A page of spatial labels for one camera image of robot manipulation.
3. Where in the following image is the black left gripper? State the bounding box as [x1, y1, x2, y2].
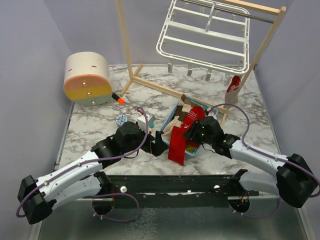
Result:
[122, 123, 169, 157]

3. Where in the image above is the red santa sock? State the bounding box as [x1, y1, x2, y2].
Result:
[168, 126, 187, 166]

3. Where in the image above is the red beige reindeer sock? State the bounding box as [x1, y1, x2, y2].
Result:
[224, 75, 241, 105]

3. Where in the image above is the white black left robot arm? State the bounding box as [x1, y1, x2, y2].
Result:
[16, 121, 169, 225]

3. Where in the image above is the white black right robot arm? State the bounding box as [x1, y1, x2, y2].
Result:
[183, 116, 318, 208]

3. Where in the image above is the white plastic clip hanger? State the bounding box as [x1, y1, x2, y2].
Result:
[155, 0, 250, 76]

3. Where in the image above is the blue perforated plastic basket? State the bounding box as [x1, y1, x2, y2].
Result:
[159, 94, 214, 165]

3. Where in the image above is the yellow sock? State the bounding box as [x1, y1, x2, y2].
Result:
[185, 144, 199, 153]

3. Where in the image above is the red snowflake sock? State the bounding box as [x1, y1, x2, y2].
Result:
[181, 106, 206, 130]

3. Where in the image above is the cream ribbed sock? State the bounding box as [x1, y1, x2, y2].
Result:
[162, 94, 196, 138]

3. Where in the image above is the orange black highlighter pen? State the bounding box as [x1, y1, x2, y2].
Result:
[111, 92, 125, 105]

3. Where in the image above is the pastel round drawer box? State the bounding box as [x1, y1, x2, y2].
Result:
[63, 51, 113, 107]

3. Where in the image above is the metal hanging rod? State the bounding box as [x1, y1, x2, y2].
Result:
[181, 0, 275, 24]

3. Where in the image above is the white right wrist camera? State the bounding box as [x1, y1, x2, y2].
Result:
[205, 107, 219, 120]

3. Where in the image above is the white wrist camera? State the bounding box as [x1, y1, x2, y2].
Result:
[205, 107, 219, 120]
[136, 112, 156, 131]

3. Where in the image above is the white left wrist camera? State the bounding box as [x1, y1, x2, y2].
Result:
[136, 112, 156, 131]

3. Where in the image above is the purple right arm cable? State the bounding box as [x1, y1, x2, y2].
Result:
[209, 103, 320, 198]

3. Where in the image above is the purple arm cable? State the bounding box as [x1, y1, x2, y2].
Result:
[209, 103, 320, 198]
[16, 106, 152, 218]

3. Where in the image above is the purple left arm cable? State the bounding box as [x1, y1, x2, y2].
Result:
[16, 106, 152, 218]

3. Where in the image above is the black mounting rail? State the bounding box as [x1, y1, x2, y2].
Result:
[92, 174, 259, 211]

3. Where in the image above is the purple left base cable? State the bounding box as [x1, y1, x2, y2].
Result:
[91, 191, 141, 223]

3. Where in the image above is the wooden hanger rack frame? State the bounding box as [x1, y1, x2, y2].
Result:
[115, 0, 287, 128]

